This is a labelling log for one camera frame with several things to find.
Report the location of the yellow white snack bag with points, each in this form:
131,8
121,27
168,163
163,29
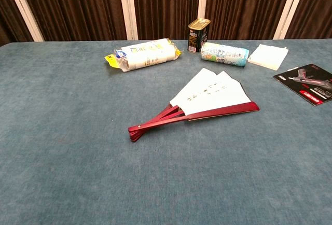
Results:
147,54

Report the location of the brown pleated screen panel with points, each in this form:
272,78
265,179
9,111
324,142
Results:
316,4
77,7
246,4
166,4
7,15

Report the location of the blue felt table cover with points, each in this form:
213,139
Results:
77,144

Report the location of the white square paper pad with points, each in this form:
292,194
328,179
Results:
267,56

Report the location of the black red tool package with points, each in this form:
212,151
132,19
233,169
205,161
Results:
311,90

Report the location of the light blue cylindrical pack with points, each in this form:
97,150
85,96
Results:
223,54

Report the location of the black gold tin can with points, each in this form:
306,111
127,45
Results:
197,34

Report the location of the red ribbed white folding fan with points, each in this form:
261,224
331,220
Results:
212,95

